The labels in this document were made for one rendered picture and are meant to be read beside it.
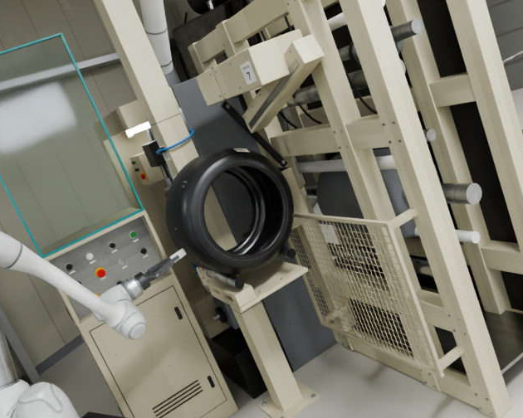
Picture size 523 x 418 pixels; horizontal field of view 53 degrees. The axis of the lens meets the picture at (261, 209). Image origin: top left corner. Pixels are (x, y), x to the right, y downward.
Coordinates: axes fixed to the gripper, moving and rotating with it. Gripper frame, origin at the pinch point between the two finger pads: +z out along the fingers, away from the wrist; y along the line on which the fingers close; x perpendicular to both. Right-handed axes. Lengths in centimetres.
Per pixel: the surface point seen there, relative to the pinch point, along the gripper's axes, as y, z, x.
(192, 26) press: 337, 210, -106
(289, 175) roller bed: 17, 73, 5
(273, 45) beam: -38, 67, -56
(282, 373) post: 24, 17, 94
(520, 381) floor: -60, 87, 124
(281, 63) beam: -38, 67, -49
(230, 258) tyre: -13.6, 15.5, 10.5
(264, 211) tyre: 15, 51, 11
